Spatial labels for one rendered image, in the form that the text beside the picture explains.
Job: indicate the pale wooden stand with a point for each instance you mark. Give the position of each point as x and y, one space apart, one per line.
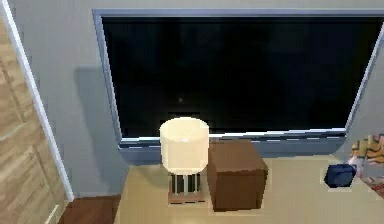
300 200

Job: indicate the cream shade table lamp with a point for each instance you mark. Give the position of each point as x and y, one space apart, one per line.
184 146

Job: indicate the brown box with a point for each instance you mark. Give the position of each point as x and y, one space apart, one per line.
236 176

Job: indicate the dark blue alarm clock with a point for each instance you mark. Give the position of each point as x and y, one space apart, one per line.
340 175

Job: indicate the light wooden room door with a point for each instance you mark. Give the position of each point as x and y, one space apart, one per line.
20 150

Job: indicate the black television with grey frame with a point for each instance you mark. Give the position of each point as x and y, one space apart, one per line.
240 73

